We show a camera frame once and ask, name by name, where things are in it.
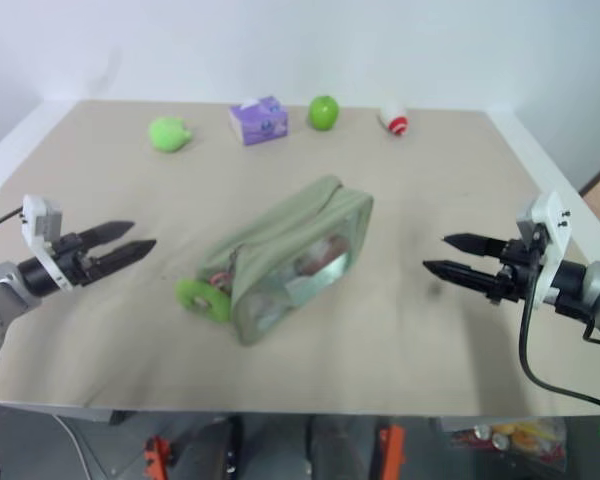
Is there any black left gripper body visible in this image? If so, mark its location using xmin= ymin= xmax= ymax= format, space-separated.
xmin=53 ymin=231 xmax=104 ymax=290

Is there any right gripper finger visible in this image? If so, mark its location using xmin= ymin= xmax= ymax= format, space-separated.
xmin=422 ymin=259 xmax=502 ymax=295
xmin=441 ymin=232 xmax=505 ymax=258

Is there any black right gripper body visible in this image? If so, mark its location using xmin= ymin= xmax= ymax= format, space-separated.
xmin=485 ymin=233 xmax=545 ymax=305

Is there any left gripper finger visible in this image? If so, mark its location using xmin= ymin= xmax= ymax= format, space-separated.
xmin=81 ymin=220 xmax=137 ymax=248
xmin=96 ymin=239 xmax=158 ymax=276

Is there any green zip pouch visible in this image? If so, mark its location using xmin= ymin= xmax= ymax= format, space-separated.
xmin=195 ymin=174 xmax=375 ymax=348

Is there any beige table cloth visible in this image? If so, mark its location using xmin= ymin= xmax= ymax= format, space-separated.
xmin=0 ymin=99 xmax=600 ymax=417

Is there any green plush toy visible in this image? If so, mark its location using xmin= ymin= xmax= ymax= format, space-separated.
xmin=148 ymin=115 xmax=197 ymax=153

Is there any red and white toy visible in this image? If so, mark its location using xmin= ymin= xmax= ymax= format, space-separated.
xmin=377 ymin=100 xmax=412 ymax=138

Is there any clear bag of snacks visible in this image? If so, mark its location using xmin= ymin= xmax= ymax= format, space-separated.
xmin=448 ymin=418 xmax=567 ymax=474

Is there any purple tissue box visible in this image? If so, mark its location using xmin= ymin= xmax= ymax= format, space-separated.
xmin=227 ymin=95 xmax=292 ymax=147

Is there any orange and black clamp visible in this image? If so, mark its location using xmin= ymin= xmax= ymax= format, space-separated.
xmin=143 ymin=433 xmax=175 ymax=480
xmin=378 ymin=423 xmax=407 ymax=480

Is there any green apple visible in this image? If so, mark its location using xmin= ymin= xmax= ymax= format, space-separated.
xmin=307 ymin=94 xmax=341 ymax=133

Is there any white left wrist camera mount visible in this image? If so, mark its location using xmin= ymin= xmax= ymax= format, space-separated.
xmin=21 ymin=194 xmax=74 ymax=294

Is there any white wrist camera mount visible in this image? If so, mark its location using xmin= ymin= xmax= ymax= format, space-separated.
xmin=515 ymin=190 xmax=572 ymax=307
xmin=21 ymin=194 xmax=74 ymax=294

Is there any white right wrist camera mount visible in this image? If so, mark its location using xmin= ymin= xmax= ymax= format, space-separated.
xmin=515 ymin=190 xmax=572 ymax=307

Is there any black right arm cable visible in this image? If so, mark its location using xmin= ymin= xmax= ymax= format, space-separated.
xmin=518 ymin=272 xmax=600 ymax=416

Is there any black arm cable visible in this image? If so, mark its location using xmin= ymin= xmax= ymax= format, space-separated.
xmin=518 ymin=272 xmax=600 ymax=416
xmin=0 ymin=206 xmax=25 ymax=237

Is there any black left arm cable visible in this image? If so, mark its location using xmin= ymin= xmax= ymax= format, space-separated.
xmin=0 ymin=206 xmax=25 ymax=237

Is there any green ring zipper charm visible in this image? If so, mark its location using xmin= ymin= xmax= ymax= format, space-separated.
xmin=174 ymin=277 xmax=232 ymax=323

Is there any thin white cable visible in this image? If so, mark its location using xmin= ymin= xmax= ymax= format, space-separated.
xmin=53 ymin=414 xmax=92 ymax=474

